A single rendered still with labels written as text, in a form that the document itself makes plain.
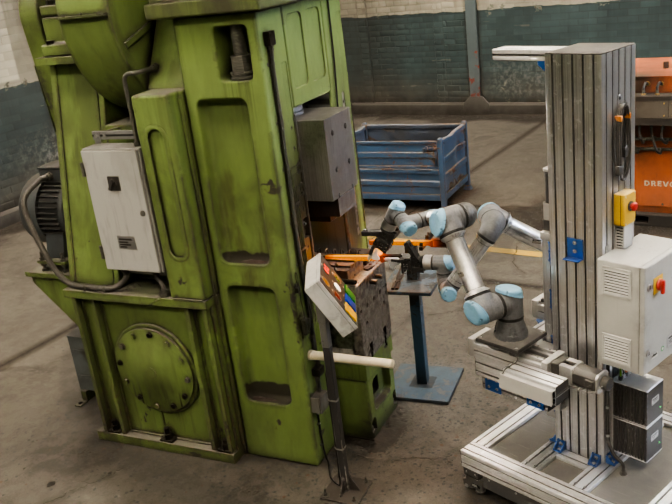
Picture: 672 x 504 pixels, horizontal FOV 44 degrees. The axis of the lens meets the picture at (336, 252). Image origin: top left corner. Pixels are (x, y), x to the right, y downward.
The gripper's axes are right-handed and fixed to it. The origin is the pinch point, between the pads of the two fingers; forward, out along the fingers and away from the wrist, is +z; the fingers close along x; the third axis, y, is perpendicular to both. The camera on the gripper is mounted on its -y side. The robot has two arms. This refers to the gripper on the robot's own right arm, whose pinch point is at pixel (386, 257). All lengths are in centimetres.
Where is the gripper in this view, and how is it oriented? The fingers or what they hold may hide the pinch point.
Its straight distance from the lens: 417.4
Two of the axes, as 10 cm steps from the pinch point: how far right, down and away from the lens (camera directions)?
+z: -9.0, -0.3, 4.4
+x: 4.1, -3.7, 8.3
